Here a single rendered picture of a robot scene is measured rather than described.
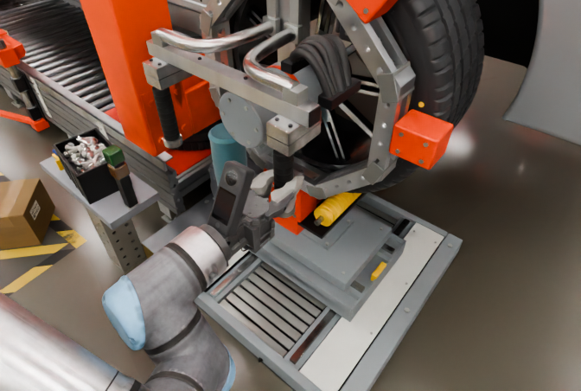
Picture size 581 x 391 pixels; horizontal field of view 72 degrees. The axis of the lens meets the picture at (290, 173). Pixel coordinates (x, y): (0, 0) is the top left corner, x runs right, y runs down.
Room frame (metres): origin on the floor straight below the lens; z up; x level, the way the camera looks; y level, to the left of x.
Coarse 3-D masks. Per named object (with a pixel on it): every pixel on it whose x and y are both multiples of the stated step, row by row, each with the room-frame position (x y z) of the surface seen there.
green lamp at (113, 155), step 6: (114, 144) 0.87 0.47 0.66; (102, 150) 0.85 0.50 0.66; (108, 150) 0.84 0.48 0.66; (114, 150) 0.84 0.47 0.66; (120, 150) 0.85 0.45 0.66; (108, 156) 0.82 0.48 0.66; (114, 156) 0.83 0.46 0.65; (120, 156) 0.84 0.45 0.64; (108, 162) 0.83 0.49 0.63; (114, 162) 0.83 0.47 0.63; (120, 162) 0.84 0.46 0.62
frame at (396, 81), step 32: (224, 0) 0.92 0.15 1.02; (224, 32) 0.99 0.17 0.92; (352, 32) 0.71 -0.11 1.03; (384, 32) 0.71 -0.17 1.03; (224, 64) 1.01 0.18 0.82; (384, 64) 0.66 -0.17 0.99; (384, 96) 0.65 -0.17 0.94; (384, 128) 0.65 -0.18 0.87; (256, 160) 0.87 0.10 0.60; (384, 160) 0.64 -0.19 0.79; (320, 192) 0.73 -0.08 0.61
